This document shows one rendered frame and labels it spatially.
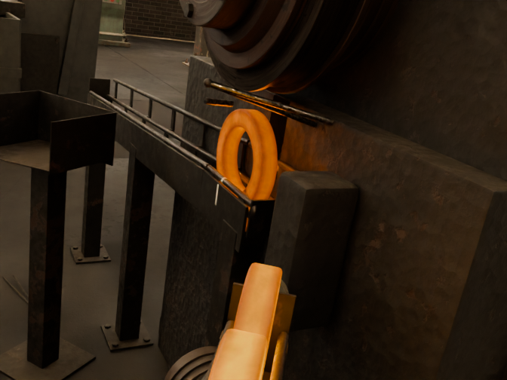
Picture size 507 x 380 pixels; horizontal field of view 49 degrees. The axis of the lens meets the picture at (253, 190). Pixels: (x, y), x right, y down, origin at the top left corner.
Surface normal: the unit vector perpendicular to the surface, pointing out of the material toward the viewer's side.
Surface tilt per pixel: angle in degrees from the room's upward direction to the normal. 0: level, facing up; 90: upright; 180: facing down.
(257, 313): 38
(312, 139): 90
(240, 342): 7
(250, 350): 2
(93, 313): 0
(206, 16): 90
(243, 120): 90
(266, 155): 69
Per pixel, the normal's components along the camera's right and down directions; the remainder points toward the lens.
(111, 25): 0.46, 0.22
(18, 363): 0.15, -0.93
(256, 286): 0.10, -0.79
